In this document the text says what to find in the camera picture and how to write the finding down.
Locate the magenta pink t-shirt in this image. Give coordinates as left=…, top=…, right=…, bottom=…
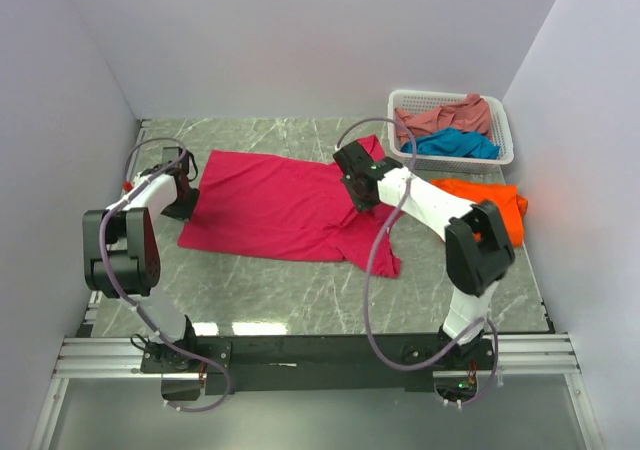
left=177, top=150, right=402, bottom=278

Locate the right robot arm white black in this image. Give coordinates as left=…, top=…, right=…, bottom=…
left=334, top=141, right=515, bottom=372

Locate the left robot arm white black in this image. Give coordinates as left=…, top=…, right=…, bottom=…
left=82, top=138, right=200, bottom=372

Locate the white plastic laundry basket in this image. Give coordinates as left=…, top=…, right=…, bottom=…
left=387, top=90, right=514, bottom=174

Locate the blue t-shirt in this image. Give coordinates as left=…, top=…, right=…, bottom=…
left=401, top=127, right=501, bottom=160

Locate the salmon pink t-shirt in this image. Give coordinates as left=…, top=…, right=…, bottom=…
left=394, top=94, right=493, bottom=141

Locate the folded orange t-shirt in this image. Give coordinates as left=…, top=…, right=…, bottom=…
left=430, top=178, right=529, bottom=247

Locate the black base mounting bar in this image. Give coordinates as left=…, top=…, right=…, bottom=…
left=140, top=333, right=495, bottom=395

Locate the aluminium frame rail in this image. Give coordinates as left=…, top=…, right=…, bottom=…
left=29, top=333, right=605, bottom=449

